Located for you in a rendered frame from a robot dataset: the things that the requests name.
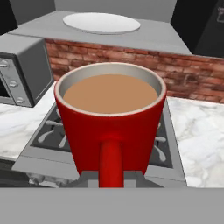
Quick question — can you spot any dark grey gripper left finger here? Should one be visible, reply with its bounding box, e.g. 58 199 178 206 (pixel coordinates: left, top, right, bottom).
67 171 100 188

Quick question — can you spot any red cup of tea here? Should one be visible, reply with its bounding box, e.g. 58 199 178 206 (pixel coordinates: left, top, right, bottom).
53 61 168 188

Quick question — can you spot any black appliance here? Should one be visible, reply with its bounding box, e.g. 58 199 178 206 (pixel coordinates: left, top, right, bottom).
170 0 224 59

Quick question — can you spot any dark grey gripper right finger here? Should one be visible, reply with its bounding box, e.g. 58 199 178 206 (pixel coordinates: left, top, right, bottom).
122 170 165 188

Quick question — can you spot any grey hob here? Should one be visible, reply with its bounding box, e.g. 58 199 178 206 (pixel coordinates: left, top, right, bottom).
11 99 187 188

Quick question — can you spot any white saucer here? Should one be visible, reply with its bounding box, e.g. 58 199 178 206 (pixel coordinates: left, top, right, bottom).
62 11 142 35

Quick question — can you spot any grey microwave oven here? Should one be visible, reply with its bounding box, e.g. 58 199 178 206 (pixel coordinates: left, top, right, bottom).
0 34 55 109

